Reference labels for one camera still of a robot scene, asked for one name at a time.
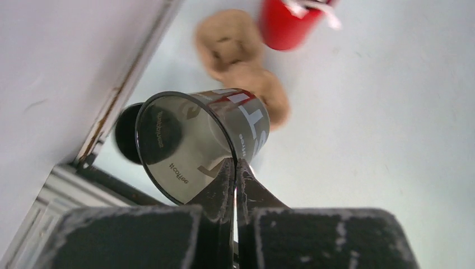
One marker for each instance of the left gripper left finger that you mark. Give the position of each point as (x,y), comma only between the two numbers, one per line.
(195,235)

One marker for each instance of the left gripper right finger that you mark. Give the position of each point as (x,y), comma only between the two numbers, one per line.
(273,235)

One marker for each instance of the dark paper coffee cup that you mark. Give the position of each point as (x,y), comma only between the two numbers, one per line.
(182,139)

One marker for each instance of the brown cardboard tray stack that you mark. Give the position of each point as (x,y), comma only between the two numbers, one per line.
(231,49)

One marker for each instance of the red cup holder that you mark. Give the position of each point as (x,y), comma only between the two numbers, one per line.
(281,30)

